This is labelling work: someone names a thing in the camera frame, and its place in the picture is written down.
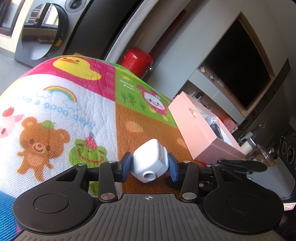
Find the grey washing machine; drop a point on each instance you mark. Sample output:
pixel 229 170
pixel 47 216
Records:
pixel 47 29

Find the black television screen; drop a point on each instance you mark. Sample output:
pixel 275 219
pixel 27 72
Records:
pixel 237 63

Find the colourful cartoon play mat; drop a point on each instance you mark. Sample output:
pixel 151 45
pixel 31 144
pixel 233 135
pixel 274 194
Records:
pixel 70 110

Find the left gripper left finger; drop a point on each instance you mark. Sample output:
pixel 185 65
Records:
pixel 107 174

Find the clear plastic bag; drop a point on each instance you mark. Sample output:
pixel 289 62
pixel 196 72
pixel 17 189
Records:
pixel 214 124

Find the white cube charger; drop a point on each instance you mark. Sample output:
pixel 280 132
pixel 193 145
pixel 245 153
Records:
pixel 150 161

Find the red cylindrical canister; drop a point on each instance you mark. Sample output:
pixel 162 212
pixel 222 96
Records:
pixel 137 62

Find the pink cardboard box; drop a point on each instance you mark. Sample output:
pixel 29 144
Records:
pixel 201 141

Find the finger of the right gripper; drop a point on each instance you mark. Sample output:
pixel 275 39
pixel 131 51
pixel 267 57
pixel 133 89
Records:
pixel 244 167

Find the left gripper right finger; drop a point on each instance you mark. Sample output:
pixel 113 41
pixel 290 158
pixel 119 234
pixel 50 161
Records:
pixel 193 181

